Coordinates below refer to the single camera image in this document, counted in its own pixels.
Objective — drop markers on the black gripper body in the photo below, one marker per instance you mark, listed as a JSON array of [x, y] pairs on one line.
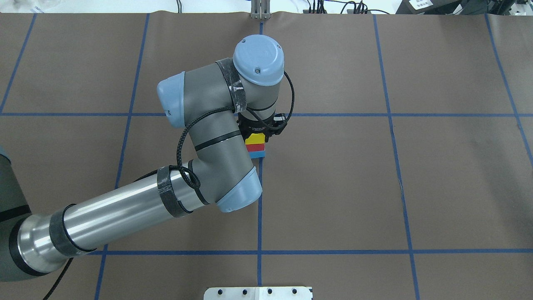
[[251, 126]]

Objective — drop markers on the yellow block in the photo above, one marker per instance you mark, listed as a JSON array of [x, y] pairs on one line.
[[255, 139]]

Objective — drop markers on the red block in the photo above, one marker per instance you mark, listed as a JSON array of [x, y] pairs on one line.
[[252, 148]]

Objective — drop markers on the blue block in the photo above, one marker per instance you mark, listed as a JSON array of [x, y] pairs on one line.
[[256, 154]]

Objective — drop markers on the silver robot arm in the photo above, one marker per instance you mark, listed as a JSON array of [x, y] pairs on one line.
[[217, 107]]

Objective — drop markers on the black power strip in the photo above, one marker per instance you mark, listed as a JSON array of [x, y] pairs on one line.
[[336, 8]]

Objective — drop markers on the black box with label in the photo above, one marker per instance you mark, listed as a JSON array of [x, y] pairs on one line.
[[444, 7]]

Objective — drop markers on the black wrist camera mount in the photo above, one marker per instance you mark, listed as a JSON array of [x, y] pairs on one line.
[[279, 123]]

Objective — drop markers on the aluminium frame post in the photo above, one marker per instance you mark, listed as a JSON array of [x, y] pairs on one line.
[[260, 9]]

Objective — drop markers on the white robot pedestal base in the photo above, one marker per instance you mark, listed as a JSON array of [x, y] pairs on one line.
[[259, 293]]

